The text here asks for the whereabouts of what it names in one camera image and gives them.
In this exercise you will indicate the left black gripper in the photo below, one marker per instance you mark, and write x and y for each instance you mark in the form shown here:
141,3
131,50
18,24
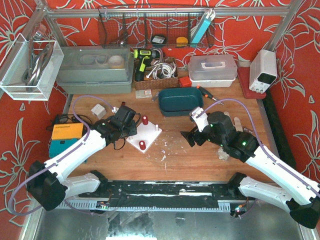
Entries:
130,130

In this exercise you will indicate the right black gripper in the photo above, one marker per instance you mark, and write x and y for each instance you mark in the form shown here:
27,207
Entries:
196,138

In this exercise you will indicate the red large spring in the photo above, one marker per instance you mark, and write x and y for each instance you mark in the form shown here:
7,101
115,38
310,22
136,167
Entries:
142,145

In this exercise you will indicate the dark green plastic tray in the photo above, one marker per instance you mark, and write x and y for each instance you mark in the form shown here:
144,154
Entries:
176,102

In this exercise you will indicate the white timer switch box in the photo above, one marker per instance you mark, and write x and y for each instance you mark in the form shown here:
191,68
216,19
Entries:
222,155

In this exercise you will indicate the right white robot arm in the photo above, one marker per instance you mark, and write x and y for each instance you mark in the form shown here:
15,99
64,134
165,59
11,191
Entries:
295,194

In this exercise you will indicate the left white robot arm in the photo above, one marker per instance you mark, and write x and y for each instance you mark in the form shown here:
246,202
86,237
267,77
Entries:
50,183

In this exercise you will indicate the small white cube block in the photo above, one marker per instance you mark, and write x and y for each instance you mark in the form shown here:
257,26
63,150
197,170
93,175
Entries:
99,111

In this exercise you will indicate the small clear parts box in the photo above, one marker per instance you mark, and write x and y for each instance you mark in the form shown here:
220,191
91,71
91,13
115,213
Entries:
141,94

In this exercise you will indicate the white work glove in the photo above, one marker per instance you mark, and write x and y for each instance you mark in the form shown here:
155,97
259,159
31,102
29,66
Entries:
235,121

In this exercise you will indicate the small orange red box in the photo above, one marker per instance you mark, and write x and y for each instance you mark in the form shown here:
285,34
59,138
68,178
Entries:
185,82

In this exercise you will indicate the woven brown basket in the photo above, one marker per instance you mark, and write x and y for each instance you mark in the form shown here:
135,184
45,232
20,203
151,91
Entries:
153,84

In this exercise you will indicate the small metal hardware pieces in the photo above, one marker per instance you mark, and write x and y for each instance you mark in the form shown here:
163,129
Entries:
247,130

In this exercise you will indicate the white clear lidded case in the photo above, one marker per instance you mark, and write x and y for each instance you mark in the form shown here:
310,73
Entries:
212,71

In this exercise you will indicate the orange teal device box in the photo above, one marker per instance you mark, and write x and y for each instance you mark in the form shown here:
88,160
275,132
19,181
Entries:
64,136

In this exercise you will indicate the grey plastic storage box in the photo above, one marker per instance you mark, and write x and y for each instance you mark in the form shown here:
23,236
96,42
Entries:
93,70

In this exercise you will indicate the red flat case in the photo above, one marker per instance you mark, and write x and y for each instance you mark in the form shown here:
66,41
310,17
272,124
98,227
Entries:
243,75

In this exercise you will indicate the black round tape measure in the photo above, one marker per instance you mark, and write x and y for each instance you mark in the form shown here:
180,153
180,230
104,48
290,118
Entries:
158,41

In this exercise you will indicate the yellow tape measure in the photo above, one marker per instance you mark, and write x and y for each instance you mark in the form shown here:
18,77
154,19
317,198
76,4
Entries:
181,42

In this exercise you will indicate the white power supply unit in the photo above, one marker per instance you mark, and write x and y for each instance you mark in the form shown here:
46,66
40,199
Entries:
263,71

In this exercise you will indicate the clear acrylic side bin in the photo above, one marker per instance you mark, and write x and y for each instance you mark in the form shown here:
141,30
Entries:
32,71

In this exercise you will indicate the blue white book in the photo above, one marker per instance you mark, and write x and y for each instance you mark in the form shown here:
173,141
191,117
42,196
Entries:
197,32

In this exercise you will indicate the white peg base plate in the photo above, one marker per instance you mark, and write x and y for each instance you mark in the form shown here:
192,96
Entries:
146,133

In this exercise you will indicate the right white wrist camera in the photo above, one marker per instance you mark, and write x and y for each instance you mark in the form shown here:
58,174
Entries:
199,117

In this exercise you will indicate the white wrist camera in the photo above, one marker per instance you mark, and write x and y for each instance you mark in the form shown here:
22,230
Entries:
199,117
115,109

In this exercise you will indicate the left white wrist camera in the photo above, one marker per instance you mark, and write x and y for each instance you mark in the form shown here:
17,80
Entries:
115,109

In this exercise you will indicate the metal angle bracket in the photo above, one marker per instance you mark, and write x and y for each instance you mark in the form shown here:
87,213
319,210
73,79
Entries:
154,98

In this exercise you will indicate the orange handled soldering iron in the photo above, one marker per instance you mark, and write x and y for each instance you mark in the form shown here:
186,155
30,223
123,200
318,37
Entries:
206,93

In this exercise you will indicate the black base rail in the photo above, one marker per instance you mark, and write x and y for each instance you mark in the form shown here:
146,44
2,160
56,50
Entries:
164,194

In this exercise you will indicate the green black cordless drill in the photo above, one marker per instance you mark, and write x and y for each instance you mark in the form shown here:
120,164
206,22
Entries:
144,57

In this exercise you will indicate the black cable duct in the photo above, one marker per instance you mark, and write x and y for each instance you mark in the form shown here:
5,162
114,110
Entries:
281,142

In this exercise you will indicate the aluminium frame top bar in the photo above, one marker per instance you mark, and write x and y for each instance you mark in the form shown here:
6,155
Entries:
220,11

